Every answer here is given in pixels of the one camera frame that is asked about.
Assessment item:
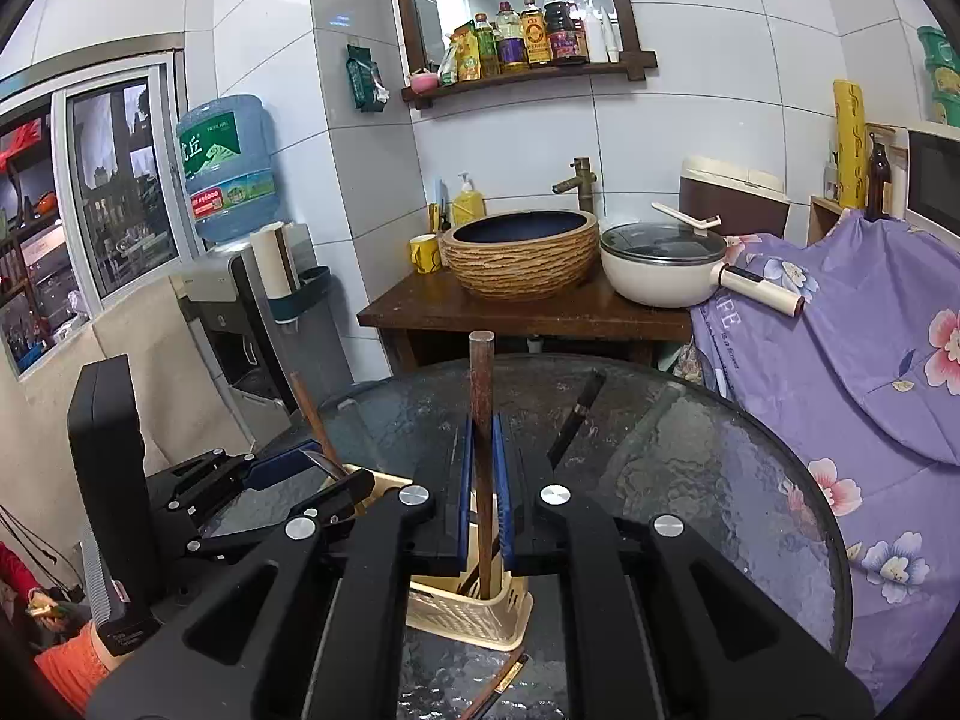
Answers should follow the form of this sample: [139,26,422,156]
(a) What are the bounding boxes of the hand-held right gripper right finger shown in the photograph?
[493,416,875,720]

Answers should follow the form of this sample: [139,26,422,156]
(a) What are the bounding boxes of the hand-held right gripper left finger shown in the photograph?
[86,416,476,720]

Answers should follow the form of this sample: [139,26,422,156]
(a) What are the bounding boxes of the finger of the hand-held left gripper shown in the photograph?
[184,467,376,560]
[146,447,335,518]

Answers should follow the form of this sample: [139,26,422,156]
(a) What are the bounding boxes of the brown wooden chopstick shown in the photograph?
[469,331,497,602]
[288,370,350,478]
[456,655,530,720]

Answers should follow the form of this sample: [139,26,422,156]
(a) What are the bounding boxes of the cream plastic utensil holder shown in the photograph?
[405,570,535,652]

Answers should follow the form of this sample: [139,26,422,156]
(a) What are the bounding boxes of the person's left hand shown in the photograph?
[26,588,74,625]

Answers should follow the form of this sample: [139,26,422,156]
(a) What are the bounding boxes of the water dispenser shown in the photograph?
[176,225,353,440]

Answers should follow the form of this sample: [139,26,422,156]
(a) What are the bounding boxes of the round glass table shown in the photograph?
[313,352,854,720]

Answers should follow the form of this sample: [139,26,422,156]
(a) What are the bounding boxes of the dark wooden sink table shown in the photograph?
[357,266,695,374]

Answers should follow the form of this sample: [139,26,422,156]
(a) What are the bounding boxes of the paper cup dispenser tube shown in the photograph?
[249,221,331,323]

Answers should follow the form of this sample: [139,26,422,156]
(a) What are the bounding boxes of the woven pattern wash basin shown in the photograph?
[439,210,601,302]

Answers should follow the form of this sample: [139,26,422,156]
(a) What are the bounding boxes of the yellow mug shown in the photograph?
[408,234,442,275]

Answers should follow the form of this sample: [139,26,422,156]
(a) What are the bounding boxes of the sliding window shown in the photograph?
[0,52,188,380]

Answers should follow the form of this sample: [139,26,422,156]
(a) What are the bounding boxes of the white electric pan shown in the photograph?
[600,220,807,317]

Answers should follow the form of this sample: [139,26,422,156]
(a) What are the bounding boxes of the yellow soap dispenser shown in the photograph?
[451,172,487,227]

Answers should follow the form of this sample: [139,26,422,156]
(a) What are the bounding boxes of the blue water jug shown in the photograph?
[175,94,282,243]

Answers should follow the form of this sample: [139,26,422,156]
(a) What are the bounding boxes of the bronze faucet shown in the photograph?
[552,157,601,214]

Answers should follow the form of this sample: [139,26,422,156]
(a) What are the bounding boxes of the white rice paddle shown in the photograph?
[650,202,723,232]

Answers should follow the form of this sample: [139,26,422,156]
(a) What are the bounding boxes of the purple floral cloth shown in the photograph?
[688,210,960,713]

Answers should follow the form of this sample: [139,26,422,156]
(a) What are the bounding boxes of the brown and white rice cooker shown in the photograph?
[679,156,792,241]

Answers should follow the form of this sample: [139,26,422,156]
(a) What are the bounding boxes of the green packet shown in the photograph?
[345,37,391,115]

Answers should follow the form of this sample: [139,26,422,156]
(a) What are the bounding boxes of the yellow seasoning packet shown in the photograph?
[439,21,482,86]

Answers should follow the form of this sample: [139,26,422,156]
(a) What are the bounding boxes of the green bottle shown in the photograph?
[472,13,502,78]

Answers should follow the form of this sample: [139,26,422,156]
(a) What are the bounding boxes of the cooking oil bottle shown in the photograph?
[494,0,529,74]

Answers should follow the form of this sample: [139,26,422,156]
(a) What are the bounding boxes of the yellow label sauce bottle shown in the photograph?
[520,0,554,68]

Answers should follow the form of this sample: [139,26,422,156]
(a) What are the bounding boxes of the white squeeze bottle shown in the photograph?
[581,4,623,65]

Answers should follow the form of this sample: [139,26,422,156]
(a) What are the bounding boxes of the dark soy sauce bottle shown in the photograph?
[543,0,590,66]

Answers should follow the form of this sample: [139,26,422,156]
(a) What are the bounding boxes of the wooden framed mirror shelf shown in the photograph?
[384,0,659,110]

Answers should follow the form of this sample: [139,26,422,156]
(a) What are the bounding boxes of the brown glass bottle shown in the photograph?
[866,132,893,221]

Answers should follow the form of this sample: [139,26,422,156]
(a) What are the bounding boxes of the yellow roll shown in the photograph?
[832,79,869,209]

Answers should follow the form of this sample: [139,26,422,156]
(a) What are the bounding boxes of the white microwave oven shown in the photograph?
[896,124,960,235]

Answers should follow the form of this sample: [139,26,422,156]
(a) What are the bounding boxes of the green instant noodle cups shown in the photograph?
[916,25,960,127]

